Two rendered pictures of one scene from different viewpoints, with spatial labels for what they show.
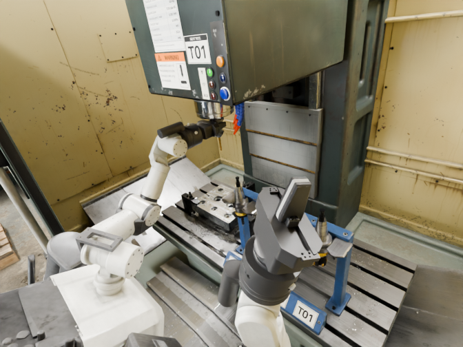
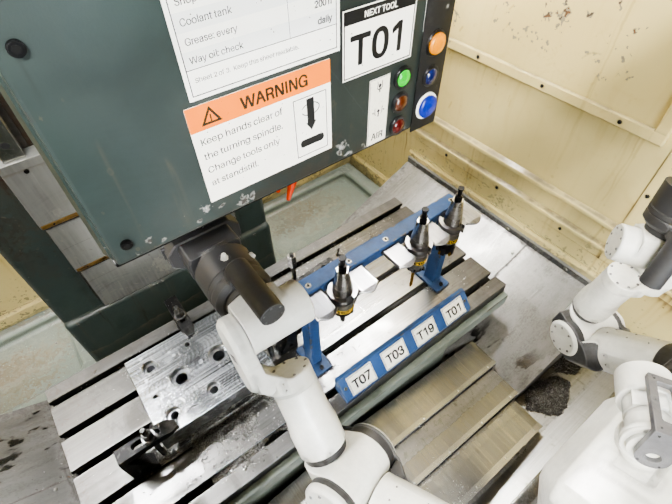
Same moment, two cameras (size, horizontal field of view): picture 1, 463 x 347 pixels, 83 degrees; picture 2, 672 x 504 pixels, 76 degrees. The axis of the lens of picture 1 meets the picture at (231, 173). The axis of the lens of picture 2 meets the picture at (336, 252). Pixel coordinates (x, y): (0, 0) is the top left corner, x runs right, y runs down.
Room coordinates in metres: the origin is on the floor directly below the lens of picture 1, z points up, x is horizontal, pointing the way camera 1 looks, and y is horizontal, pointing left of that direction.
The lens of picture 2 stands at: (0.78, 0.51, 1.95)
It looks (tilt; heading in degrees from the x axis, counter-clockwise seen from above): 49 degrees down; 276
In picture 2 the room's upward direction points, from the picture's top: 1 degrees counter-clockwise
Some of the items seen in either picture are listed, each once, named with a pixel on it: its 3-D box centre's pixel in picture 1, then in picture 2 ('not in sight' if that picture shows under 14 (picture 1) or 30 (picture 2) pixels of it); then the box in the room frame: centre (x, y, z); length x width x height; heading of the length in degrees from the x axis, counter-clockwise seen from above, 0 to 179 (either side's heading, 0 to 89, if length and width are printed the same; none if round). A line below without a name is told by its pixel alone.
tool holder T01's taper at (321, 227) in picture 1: (321, 228); (455, 210); (0.58, -0.24, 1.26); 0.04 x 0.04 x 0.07
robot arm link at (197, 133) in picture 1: (199, 131); (216, 258); (1.00, 0.11, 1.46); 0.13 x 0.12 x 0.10; 42
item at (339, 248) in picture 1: (338, 248); (466, 214); (0.54, -0.28, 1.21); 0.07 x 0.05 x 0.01; 132
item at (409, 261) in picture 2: not in sight; (400, 256); (0.70, -0.13, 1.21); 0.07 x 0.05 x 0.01; 132
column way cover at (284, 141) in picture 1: (280, 149); (148, 207); (1.37, -0.30, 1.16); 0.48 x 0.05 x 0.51; 42
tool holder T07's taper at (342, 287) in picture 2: (239, 193); (342, 279); (0.82, -0.02, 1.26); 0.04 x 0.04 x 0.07
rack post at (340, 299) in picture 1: (342, 274); (439, 246); (0.57, -0.32, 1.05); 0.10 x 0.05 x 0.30; 132
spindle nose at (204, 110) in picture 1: (213, 98); not in sight; (1.07, 0.03, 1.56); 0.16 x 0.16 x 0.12
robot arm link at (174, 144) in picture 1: (176, 139); (259, 300); (0.92, 0.18, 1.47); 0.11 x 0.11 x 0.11; 42
